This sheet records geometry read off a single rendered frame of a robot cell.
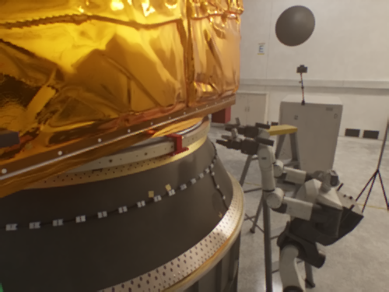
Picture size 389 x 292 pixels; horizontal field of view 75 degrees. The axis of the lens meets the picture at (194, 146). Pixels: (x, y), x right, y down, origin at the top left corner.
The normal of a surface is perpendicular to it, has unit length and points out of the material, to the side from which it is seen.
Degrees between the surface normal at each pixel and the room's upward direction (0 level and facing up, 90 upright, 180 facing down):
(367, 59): 90
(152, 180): 62
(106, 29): 84
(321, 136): 90
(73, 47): 84
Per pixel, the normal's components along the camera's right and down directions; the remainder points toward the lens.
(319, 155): -0.43, 0.27
